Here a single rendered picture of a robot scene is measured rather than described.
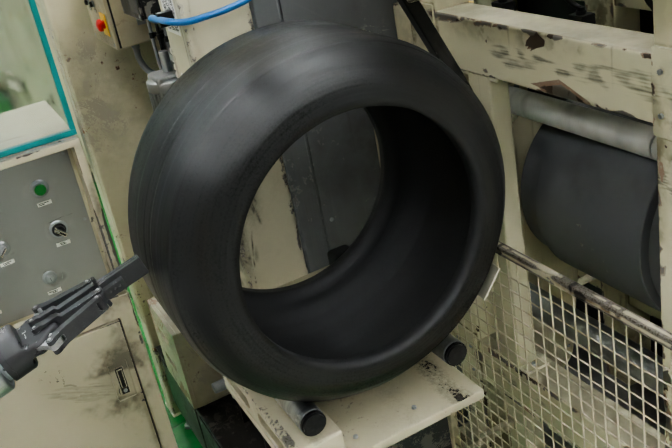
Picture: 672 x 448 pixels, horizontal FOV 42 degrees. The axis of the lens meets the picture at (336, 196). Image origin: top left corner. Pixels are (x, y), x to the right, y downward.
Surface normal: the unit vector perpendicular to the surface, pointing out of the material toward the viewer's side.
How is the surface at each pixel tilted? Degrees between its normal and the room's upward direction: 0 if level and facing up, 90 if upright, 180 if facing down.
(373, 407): 0
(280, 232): 90
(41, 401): 90
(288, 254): 90
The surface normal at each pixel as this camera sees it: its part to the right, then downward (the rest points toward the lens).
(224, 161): -0.22, -0.12
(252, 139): 0.33, 0.18
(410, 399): -0.18, -0.90
